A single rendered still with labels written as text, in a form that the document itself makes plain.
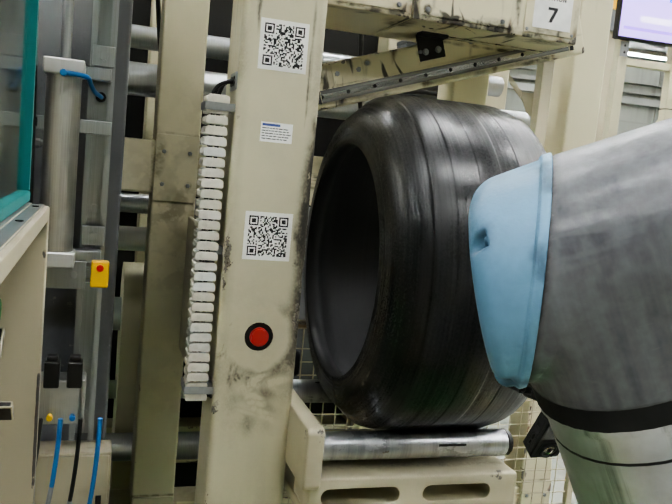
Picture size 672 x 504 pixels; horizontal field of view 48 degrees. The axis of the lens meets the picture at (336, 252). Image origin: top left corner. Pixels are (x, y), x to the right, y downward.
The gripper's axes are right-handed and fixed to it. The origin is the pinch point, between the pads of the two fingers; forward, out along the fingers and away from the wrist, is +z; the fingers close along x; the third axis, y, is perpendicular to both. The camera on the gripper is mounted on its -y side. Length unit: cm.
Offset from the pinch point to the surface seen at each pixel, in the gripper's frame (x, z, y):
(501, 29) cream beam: -17, 45, 58
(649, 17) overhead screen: -268, 321, 147
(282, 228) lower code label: 31.0, 19.4, 16.4
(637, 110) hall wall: -726, 900, 176
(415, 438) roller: 7.5, 12.8, -15.3
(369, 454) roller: 15.3, 12.3, -17.6
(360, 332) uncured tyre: 5.5, 48.8, -6.0
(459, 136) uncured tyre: 7.6, 9.0, 33.1
